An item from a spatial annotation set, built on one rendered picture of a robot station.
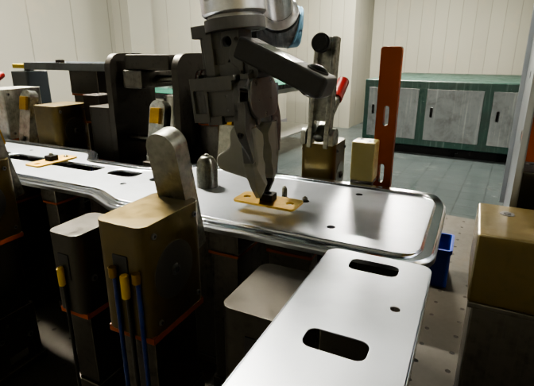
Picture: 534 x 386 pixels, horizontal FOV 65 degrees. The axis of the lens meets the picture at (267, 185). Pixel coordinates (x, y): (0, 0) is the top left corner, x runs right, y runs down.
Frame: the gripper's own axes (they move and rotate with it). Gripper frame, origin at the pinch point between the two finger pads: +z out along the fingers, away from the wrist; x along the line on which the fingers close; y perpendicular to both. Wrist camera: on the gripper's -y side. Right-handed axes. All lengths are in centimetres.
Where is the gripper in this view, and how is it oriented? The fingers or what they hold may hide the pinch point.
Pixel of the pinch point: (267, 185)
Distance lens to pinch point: 53.1
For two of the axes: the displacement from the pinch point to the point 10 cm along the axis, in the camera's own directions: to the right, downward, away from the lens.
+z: 0.9, 9.6, 2.6
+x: -4.4, 2.7, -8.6
